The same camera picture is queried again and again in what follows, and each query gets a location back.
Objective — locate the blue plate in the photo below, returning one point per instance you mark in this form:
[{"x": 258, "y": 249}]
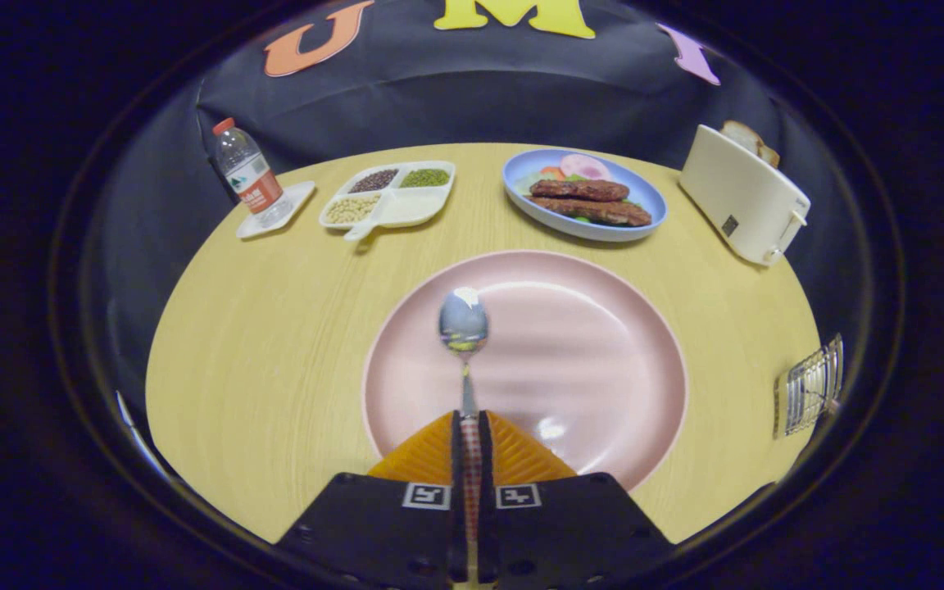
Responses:
[{"x": 644, "y": 201}]

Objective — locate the pink plate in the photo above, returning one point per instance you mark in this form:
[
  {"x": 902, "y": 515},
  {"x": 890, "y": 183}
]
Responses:
[{"x": 587, "y": 360}]

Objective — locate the pink ham slice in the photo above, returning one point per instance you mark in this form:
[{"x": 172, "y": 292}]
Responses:
[{"x": 585, "y": 166}]

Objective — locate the clear water bottle red cap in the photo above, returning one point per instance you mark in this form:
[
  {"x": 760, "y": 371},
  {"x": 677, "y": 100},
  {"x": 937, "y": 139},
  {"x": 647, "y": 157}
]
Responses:
[{"x": 251, "y": 176}]

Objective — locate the orange carrot slice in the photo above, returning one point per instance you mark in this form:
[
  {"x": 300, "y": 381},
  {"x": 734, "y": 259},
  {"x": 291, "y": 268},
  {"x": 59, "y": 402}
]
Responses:
[{"x": 552, "y": 172}]

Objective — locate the white toaster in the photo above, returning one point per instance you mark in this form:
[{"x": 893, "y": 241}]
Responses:
[{"x": 742, "y": 197}]

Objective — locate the white divided bean tray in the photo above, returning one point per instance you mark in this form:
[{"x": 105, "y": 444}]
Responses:
[{"x": 406, "y": 209}]

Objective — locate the green lettuce leaf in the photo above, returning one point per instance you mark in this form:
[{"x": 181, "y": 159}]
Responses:
[{"x": 531, "y": 182}]

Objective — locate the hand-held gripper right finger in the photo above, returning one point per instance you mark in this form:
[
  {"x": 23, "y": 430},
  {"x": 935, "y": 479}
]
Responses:
[{"x": 486, "y": 492}]

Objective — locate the white square coaster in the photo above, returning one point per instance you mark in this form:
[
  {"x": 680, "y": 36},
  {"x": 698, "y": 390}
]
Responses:
[{"x": 296, "y": 197}]

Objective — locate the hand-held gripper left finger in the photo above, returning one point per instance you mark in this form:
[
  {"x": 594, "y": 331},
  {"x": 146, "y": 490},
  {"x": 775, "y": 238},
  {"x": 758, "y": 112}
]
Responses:
[{"x": 457, "y": 492}]

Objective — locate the brown meat strip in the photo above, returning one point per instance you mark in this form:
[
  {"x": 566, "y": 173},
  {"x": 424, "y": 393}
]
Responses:
[
  {"x": 603, "y": 211},
  {"x": 578, "y": 190}
]

